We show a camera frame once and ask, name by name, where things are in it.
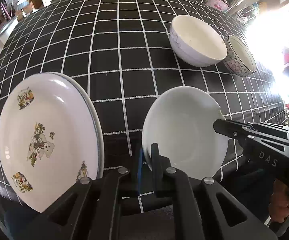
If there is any white bowl with dark print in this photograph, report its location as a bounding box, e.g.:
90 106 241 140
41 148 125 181
141 86 229 180

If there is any person's right hand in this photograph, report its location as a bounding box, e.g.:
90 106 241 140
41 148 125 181
270 179 289 224

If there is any white plate cartoon animal print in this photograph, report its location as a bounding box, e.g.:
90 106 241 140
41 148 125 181
0 72 99 213

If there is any white bowl with faint print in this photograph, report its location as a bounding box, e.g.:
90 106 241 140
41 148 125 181
169 14 228 68

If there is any pink bag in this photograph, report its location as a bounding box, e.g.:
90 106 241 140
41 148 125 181
206 0 229 12

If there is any cardboard box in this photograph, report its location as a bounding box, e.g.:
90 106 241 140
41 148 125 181
26 0 45 10

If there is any white plate pink petal print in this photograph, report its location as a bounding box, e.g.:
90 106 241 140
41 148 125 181
59 73 103 179

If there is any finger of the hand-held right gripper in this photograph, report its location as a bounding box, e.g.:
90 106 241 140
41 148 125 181
247 122 289 134
213 119 289 147

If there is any black white checkered tablecloth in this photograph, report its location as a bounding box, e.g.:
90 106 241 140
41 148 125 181
0 0 289 213

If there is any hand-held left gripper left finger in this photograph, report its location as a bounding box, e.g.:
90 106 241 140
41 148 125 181
17 149 145 240

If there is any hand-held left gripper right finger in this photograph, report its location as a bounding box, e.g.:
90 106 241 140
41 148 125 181
151 143 278 240

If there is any floral patterned bowl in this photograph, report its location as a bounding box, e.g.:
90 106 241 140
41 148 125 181
223 35 257 77

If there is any dark blue cloth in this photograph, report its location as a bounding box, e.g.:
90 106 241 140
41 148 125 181
3 205 42 240

